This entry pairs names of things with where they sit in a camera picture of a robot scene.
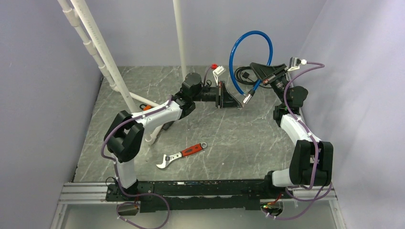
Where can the white PVC pipe frame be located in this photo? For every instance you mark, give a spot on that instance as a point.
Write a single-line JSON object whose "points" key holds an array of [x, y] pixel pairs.
{"points": [[80, 18]]}

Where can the orange black padlock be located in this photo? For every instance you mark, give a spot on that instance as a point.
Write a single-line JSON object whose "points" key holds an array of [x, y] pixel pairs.
{"points": [[145, 107]]}

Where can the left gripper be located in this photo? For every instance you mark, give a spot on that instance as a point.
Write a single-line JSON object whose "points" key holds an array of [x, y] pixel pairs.
{"points": [[224, 98]]}

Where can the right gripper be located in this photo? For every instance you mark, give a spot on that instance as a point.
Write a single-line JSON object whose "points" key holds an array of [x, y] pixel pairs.
{"points": [[265, 72]]}

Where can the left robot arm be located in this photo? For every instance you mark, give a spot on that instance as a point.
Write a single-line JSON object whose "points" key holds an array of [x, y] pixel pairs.
{"points": [[125, 135]]}

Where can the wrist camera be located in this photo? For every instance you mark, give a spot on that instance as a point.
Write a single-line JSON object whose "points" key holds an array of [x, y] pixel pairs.
{"points": [[217, 71], [295, 63]]}

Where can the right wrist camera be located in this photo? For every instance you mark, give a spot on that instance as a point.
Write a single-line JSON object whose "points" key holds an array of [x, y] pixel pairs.
{"points": [[295, 63]]}

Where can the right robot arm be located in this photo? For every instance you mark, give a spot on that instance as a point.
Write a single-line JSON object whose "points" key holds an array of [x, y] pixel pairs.
{"points": [[311, 163]]}

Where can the aluminium rail frame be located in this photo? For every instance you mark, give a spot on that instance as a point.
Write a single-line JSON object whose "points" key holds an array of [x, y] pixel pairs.
{"points": [[90, 193]]}

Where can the red handled adjustable wrench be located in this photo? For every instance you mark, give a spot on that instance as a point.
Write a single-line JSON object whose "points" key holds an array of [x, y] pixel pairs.
{"points": [[167, 159]]}

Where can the blue cable lock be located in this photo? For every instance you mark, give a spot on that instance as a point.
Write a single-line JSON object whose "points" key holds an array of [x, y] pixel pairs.
{"points": [[251, 46]]}

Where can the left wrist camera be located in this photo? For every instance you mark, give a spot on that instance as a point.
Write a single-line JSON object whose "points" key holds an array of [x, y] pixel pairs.
{"points": [[217, 71]]}

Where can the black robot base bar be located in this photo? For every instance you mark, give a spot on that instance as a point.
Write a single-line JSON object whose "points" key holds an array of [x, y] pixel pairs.
{"points": [[152, 196]]}

